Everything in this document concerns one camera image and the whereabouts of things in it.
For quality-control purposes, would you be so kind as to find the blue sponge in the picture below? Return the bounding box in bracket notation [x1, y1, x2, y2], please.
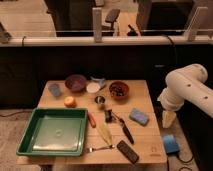
[129, 108, 149, 126]

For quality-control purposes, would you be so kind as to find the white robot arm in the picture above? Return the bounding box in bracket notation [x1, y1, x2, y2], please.
[158, 64, 213, 128]

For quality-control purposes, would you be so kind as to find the green plastic tray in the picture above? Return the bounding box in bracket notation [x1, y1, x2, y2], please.
[16, 108, 87, 157]

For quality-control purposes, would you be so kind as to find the blue box on floor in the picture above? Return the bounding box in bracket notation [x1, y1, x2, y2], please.
[163, 135, 180, 154]

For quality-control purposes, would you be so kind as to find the wooden table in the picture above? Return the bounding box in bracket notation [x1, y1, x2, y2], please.
[17, 80, 167, 165]

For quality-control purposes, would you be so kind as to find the black remote control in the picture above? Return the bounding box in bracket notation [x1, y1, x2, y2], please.
[117, 140, 139, 164]

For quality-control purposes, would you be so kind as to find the brown bowl with contents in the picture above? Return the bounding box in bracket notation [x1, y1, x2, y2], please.
[109, 81, 129, 100]

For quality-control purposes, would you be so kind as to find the small black clip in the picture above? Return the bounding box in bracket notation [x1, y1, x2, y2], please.
[104, 109, 112, 123]

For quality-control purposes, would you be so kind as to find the yellow corn cob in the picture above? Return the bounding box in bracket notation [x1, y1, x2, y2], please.
[97, 124, 113, 146]

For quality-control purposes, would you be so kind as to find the small metal cup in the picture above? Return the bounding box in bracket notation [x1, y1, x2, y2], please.
[95, 96, 105, 109]

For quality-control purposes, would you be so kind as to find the orange carrot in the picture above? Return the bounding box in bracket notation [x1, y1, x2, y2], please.
[88, 113, 96, 128]

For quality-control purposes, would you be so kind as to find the white round lid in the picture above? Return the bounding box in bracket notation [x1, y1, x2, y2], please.
[86, 82, 100, 93]

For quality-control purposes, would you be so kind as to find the silver fork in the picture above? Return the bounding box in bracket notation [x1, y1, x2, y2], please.
[83, 145, 115, 154]

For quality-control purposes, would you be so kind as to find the orange fruit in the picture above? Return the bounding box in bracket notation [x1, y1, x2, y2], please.
[64, 96, 76, 108]

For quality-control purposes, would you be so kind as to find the purple bowl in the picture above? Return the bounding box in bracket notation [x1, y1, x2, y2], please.
[65, 74, 87, 92]

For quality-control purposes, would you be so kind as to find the black office chair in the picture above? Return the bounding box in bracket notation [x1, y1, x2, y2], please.
[102, 9, 120, 31]

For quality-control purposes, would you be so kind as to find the black handled knife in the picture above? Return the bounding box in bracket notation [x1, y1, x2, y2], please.
[112, 112, 134, 144]

